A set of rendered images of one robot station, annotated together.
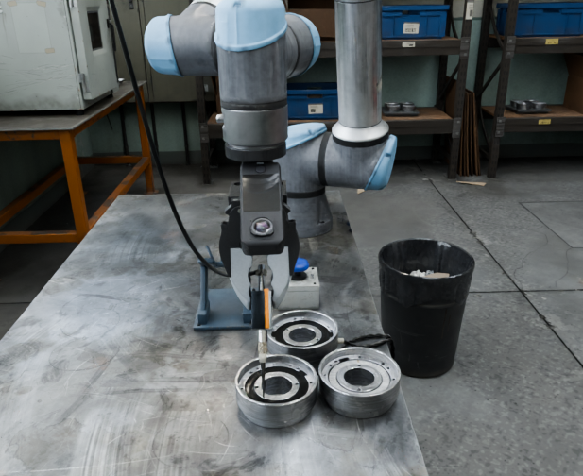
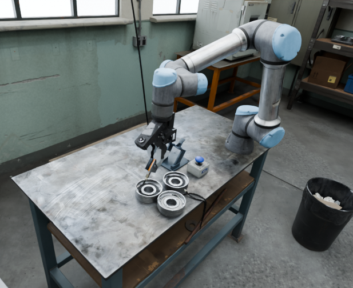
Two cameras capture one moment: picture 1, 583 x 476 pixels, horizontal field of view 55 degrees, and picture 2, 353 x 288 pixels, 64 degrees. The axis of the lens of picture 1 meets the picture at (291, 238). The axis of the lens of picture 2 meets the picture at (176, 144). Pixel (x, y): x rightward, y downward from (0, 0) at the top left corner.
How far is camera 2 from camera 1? 62 cm
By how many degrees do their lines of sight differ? 35
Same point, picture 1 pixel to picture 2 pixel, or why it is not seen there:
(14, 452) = (86, 167)
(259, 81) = (157, 97)
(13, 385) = (102, 151)
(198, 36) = not seen: hidden behind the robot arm
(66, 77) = not seen: hidden behind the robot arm
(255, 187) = (150, 127)
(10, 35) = (215, 22)
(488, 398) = (326, 275)
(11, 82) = (209, 41)
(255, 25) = (158, 80)
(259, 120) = (156, 108)
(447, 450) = (281, 278)
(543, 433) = not seen: outside the picture
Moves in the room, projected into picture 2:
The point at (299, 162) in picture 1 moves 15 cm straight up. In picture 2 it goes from (240, 122) to (247, 93)
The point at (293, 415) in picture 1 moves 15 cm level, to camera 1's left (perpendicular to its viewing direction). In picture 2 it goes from (142, 199) to (117, 179)
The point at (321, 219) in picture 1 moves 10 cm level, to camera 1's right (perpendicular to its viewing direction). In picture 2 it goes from (244, 148) to (262, 157)
